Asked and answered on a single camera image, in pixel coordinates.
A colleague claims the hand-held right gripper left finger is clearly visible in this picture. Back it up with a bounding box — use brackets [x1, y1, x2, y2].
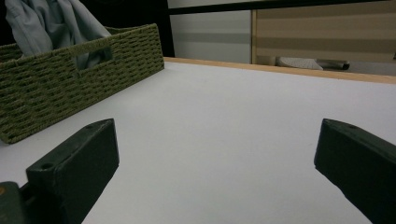
[25, 118, 120, 224]

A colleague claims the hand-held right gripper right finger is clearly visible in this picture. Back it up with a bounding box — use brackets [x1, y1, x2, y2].
[313, 118, 396, 224]

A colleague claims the green woven basket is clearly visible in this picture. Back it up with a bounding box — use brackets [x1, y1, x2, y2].
[0, 22, 165, 145]

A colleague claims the light blue cloth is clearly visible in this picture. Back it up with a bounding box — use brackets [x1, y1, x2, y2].
[4, 0, 114, 70]

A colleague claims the white and black object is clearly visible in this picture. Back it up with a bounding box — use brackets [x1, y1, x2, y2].
[275, 56, 351, 71]

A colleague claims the striped beige roller blind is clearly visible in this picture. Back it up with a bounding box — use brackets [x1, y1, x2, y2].
[250, 0, 396, 64]

